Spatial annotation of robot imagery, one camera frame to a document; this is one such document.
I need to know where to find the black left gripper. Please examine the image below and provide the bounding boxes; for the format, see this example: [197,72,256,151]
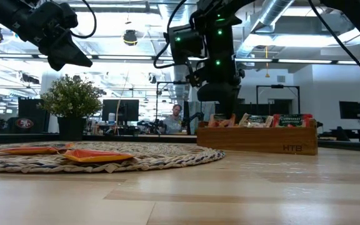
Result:
[36,26,94,72]

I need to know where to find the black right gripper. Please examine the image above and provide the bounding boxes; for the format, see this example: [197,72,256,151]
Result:
[194,52,246,119]

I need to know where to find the orange tea packet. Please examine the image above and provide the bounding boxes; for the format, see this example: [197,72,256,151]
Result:
[0,142,75,156]
[207,112,237,129]
[62,149,134,164]

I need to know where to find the gold vanilla tea packet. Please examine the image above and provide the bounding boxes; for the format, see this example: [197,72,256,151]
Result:
[237,112,274,129]

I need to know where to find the wooden tea box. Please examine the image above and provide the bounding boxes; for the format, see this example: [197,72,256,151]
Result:
[196,117,319,156]

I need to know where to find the red strawberry tea packet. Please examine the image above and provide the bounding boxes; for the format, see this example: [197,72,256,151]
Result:
[272,113,313,129]

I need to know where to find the black divider screens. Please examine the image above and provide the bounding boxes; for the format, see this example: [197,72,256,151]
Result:
[214,97,293,128]

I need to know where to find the green artificial plant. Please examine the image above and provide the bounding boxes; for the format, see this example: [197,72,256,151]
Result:
[36,74,104,119]

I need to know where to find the yellow hanging pendant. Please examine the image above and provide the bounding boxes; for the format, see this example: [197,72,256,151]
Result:
[264,46,271,79]

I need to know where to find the black partition panel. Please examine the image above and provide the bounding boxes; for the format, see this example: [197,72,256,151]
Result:
[17,98,50,134]

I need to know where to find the person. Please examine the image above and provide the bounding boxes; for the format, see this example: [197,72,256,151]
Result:
[162,104,184,135]

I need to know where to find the black plant pot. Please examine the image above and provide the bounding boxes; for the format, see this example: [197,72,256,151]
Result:
[57,116,87,141]

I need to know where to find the red oval logo sign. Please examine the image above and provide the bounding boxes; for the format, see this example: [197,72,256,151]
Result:
[15,117,35,130]

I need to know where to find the black computer monitor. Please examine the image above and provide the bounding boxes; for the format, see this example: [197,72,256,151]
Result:
[101,99,140,123]

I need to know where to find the woven round placemat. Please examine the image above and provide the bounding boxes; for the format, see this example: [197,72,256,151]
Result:
[0,142,226,174]

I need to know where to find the small black monitor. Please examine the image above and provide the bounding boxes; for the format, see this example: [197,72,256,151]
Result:
[338,101,360,120]

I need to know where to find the black desk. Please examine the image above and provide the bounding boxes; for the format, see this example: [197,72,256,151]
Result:
[329,126,360,143]

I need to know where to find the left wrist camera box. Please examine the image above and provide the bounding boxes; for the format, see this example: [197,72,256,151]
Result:
[47,1,78,31]

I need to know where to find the black metal frame stand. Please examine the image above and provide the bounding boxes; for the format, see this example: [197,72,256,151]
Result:
[155,81,204,136]
[256,84,301,116]

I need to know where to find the long ceiling light rail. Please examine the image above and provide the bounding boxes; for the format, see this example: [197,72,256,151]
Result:
[0,53,360,66]

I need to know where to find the straight silver ventilation duct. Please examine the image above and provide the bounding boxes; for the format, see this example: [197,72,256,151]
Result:
[158,2,196,26]

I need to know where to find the right arm long black cable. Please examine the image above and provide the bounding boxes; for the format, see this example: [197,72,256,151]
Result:
[307,0,360,90]

